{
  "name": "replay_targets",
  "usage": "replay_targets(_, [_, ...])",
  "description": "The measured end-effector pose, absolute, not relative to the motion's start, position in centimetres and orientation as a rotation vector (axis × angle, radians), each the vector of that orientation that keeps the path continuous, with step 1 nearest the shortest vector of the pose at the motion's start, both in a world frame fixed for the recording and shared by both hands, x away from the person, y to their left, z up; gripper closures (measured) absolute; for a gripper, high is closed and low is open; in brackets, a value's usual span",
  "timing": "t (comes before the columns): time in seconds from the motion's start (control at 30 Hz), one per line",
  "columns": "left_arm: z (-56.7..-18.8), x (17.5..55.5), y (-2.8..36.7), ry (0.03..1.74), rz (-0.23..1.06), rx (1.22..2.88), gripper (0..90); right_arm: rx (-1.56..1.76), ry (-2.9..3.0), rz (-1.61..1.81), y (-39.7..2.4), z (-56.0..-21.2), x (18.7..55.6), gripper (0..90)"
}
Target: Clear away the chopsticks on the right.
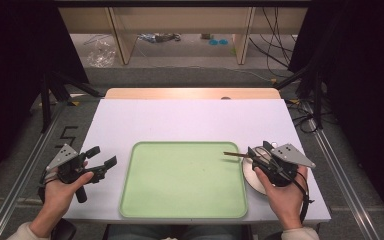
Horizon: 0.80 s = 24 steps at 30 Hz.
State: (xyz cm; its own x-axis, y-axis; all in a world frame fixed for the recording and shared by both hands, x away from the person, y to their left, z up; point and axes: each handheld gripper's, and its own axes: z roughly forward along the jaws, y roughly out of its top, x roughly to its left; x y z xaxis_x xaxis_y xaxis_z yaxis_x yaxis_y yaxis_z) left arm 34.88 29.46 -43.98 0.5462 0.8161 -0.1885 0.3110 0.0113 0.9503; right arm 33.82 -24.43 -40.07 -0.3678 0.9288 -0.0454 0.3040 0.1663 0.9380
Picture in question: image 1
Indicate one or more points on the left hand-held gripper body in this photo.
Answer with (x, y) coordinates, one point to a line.
(67, 156)

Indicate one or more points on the black curtain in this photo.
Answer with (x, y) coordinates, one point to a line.
(363, 83)
(16, 66)

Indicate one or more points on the brown wooden chopsticks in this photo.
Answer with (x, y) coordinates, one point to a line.
(236, 154)

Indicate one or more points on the aluminium floor rail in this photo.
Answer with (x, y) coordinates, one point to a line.
(20, 186)
(341, 180)

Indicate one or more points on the blue round discs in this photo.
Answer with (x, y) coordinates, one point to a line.
(218, 42)

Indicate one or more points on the light wooden shelf unit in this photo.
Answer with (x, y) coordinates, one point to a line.
(186, 20)

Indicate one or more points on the black chair part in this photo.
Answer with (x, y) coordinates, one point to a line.
(63, 230)

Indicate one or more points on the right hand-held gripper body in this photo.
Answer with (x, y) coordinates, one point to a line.
(281, 163)

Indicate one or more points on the white round plate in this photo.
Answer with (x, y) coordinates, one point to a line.
(251, 176)

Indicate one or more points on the clear plastic bag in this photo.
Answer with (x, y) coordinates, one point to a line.
(101, 55)

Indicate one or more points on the white table cover board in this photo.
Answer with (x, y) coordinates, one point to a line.
(186, 120)

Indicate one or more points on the person's right hand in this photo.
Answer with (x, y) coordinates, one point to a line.
(285, 200)

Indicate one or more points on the black metal stand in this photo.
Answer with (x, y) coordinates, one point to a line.
(316, 96)
(46, 100)

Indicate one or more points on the bundle of small parts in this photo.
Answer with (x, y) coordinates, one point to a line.
(160, 37)

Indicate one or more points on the light green tray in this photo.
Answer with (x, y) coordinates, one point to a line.
(183, 180)

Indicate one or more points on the person's left hand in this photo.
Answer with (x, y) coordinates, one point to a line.
(60, 196)

